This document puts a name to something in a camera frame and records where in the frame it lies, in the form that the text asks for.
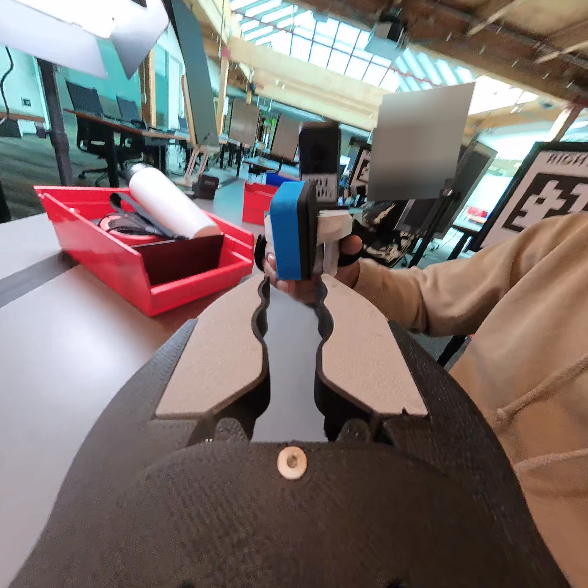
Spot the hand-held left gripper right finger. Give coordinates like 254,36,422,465
315,274,429,418

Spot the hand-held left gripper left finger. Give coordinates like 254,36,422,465
155,274,270,420

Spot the blue black foam block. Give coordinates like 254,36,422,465
269,181,318,281

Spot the black strap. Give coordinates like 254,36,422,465
109,192,189,240

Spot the red plastic bin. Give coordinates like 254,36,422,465
34,185,254,318

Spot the person's right forearm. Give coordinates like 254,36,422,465
354,239,529,338

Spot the person's right hand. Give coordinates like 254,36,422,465
264,234,364,306

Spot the red storage bin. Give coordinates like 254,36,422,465
242,180,278,226

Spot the brown board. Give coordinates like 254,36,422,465
228,99,261,148
271,114,301,161

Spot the framed marker poster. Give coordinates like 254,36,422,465
348,145,373,196
480,141,588,251

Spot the white water bottle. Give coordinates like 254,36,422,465
126,163,221,239

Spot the red round disc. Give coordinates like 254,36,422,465
99,213,159,246

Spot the person's beige hoodie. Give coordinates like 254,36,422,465
448,213,588,588

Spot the black stand pole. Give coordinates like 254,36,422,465
39,59,74,187

